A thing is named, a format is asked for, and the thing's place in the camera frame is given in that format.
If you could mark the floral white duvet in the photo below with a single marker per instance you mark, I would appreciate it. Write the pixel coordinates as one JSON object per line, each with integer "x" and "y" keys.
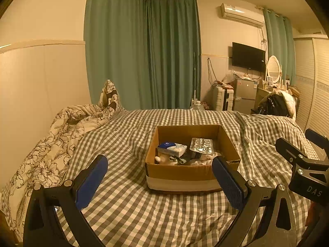
{"x": 59, "y": 139}

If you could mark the black wall television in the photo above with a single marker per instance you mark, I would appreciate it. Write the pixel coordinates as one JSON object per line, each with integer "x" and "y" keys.
{"x": 248, "y": 56}

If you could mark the white mop pole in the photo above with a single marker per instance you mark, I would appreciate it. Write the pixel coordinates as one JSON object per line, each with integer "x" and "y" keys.
{"x": 194, "y": 77}

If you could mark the white ribbed suitcase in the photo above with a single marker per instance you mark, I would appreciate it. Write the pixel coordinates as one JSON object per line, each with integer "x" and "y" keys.
{"x": 221, "y": 97}

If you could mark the cardboard box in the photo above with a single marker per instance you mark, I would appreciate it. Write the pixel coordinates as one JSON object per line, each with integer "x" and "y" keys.
{"x": 180, "y": 175}

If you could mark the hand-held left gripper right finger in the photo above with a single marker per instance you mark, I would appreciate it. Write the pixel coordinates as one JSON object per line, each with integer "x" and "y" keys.
{"x": 227, "y": 182}

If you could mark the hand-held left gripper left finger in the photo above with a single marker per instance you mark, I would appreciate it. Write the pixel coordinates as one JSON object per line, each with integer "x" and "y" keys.
{"x": 90, "y": 182}

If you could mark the white louvred wardrobe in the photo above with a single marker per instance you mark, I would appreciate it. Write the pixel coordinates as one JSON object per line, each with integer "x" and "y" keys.
{"x": 316, "y": 82}

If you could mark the white sock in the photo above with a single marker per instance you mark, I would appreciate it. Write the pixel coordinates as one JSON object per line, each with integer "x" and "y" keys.
{"x": 203, "y": 161}

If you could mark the grey checked bed sheet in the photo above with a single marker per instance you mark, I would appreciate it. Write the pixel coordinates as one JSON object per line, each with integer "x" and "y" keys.
{"x": 123, "y": 205}

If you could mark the small silver fridge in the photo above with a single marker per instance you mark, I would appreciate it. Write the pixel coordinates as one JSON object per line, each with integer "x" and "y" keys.
{"x": 244, "y": 95}

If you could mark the wooden dressing table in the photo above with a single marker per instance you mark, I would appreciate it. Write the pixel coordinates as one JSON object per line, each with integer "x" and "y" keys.
{"x": 261, "y": 96}

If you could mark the floral pillow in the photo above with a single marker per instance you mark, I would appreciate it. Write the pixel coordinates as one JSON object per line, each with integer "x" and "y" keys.
{"x": 110, "y": 94}

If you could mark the pill blister pack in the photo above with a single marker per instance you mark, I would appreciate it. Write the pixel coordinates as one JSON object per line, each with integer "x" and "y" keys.
{"x": 201, "y": 146}

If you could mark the white air conditioner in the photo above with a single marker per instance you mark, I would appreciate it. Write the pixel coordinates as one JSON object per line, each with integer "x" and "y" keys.
{"x": 241, "y": 15}

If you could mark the clear plastic bottle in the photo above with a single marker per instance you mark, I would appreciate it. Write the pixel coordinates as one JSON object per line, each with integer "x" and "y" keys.
{"x": 196, "y": 105}

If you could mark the crumpled plastic bag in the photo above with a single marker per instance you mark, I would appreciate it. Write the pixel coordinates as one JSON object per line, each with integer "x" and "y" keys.
{"x": 229, "y": 76}

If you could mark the blue tissue packet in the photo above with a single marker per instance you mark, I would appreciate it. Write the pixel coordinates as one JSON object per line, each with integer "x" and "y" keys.
{"x": 171, "y": 149}

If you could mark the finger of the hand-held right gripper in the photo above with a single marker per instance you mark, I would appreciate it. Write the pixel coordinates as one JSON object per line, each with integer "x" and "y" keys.
{"x": 290, "y": 151}
{"x": 314, "y": 136}

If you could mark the narrow green curtain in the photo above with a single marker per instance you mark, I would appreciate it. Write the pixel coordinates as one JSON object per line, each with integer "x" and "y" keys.
{"x": 280, "y": 46}

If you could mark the wide green curtain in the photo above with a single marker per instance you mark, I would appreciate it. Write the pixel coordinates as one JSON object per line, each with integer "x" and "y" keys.
{"x": 174, "y": 51}
{"x": 115, "y": 43}

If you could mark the white oval vanity mirror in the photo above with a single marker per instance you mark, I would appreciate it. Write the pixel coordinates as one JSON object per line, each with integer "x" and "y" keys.
{"x": 273, "y": 68}

